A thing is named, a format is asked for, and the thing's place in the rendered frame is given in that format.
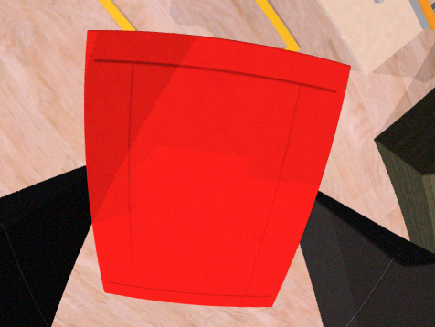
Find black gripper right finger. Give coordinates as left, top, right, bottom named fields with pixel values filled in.
left=299, top=190, right=435, bottom=327

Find yellow flat bar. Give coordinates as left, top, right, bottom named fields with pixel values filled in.
left=99, top=0, right=299, bottom=52

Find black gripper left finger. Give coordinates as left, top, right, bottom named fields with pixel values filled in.
left=0, top=166, right=92, bottom=327

